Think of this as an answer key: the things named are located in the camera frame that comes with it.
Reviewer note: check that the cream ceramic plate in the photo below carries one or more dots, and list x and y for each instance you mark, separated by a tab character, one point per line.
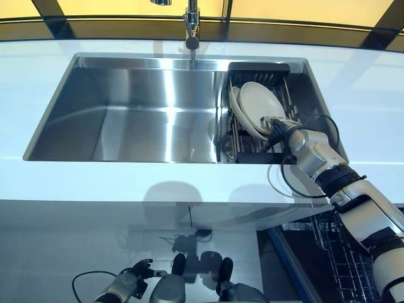
262	101
235	101

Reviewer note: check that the stainless steel sink basin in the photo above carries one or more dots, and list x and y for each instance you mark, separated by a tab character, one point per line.
126	110

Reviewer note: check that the right robot hand dark palm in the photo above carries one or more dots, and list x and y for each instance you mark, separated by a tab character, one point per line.
281	131

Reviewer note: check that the left robot hand dark palm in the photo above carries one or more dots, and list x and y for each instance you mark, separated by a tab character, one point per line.
139	271

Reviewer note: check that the black dish drying rack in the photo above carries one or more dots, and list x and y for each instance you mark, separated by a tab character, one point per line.
252	71

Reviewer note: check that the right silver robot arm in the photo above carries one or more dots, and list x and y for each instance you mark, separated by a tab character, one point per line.
315	151

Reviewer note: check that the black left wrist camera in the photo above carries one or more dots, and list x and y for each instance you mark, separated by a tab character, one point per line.
142	288

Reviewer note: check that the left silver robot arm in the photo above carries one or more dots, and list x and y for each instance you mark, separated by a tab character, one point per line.
121	284

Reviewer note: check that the chrome pull-down faucet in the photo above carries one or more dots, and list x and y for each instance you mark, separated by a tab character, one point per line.
192	19

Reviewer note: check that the dark window frame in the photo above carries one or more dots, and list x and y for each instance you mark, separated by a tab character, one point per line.
227	9

